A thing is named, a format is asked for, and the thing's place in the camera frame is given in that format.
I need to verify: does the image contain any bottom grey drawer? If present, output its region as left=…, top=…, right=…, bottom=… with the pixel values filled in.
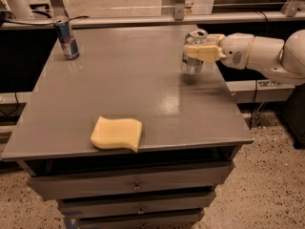
left=77, top=209, right=203, bottom=229

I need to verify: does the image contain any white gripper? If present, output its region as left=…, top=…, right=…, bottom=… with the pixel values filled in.
left=183, top=33, right=254, bottom=70

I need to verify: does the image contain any blue silver energy drink can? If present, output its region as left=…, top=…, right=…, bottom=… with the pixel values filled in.
left=53, top=15, right=79, bottom=60

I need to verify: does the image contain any middle grey drawer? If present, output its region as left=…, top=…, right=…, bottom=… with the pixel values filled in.
left=59, top=190, right=215, bottom=219

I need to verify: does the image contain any grey drawer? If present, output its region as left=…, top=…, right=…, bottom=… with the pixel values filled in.
left=77, top=209, right=203, bottom=229
left=29, top=161, right=232, bottom=200
left=59, top=190, right=215, bottom=219

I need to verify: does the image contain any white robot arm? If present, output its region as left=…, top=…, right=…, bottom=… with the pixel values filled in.
left=183, top=30, right=305, bottom=86

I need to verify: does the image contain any top grey drawer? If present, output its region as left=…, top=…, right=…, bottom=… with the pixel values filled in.
left=29, top=161, right=232, bottom=200

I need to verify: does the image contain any yellow sponge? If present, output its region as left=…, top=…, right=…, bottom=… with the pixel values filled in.
left=91, top=116, right=143, bottom=153

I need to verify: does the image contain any grey drawer cabinet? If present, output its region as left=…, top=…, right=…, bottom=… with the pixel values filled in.
left=3, top=26, right=252, bottom=229

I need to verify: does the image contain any metal rail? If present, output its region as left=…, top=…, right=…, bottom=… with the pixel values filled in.
left=0, top=11, right=288, bottom=31

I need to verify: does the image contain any black cable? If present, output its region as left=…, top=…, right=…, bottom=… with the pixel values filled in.
left=249, top=79, right=259, bottom=131

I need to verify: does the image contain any green white 7up can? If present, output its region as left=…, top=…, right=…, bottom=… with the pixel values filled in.
left=182, top=29, right=208, bottom=74

